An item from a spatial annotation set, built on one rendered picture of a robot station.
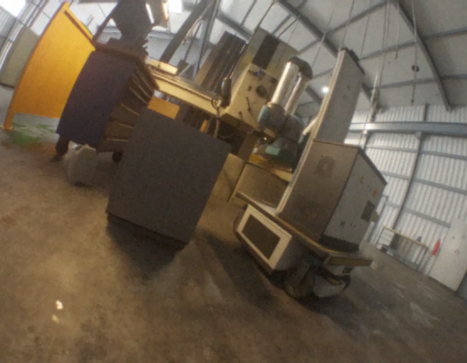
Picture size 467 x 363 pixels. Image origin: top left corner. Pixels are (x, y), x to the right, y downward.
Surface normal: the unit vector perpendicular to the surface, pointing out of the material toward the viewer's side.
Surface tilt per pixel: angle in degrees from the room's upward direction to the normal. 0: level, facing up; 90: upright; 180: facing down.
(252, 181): 90
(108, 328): 0
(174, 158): 90
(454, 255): 90
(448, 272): 90
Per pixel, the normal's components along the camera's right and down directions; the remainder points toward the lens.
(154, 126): 0.24, 0.19
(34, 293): 0.42, -0.90
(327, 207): -0.81, -0.33
